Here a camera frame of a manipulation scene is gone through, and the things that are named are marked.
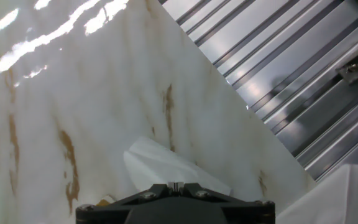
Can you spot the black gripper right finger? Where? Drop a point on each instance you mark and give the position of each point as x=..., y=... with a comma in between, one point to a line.
x=210, y=199

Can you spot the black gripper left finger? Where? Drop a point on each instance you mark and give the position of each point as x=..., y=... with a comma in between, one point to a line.
x=141, y=199

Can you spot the white napkin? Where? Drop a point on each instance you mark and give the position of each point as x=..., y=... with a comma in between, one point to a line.
x=337, y=199
x=154, y=165

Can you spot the gold tissue pack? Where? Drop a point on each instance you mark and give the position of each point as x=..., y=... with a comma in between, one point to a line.
x=103, y=203

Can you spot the marble pattern board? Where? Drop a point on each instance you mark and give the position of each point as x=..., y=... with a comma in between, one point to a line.
x=104, y=109

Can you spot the metal camera bracket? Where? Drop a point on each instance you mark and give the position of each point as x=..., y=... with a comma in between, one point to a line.
x=353, y=70

